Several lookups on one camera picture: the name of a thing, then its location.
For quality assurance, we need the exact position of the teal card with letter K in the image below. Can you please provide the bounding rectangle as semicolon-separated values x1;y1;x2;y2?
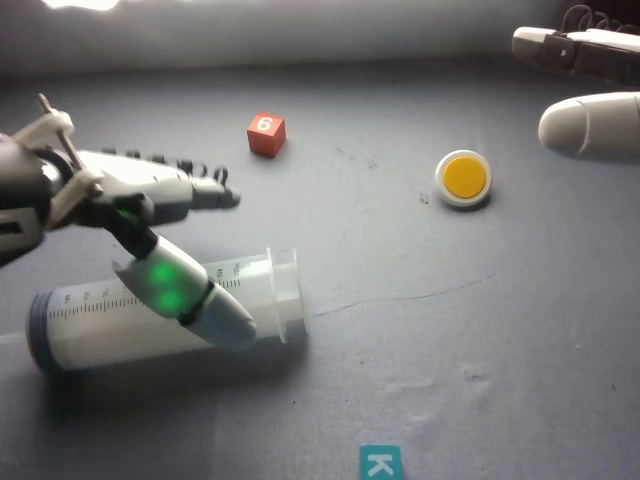
358;443;403;480

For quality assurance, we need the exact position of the yellow button with white rim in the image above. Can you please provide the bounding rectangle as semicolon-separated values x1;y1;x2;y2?
434;149;494;208

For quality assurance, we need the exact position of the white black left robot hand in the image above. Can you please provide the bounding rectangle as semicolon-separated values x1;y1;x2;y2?
73;147;259;353

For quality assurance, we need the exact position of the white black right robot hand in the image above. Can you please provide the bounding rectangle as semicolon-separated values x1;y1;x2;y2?
512;4;640;164

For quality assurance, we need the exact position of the large clear plastic syringe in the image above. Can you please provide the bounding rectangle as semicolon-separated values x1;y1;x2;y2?
26;246;314;374

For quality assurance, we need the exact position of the grey table cloth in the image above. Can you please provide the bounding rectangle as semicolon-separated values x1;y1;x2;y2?
0;58;640;480

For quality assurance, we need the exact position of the red cube with number six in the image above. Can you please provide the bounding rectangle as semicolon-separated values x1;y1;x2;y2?
246;112;288;160

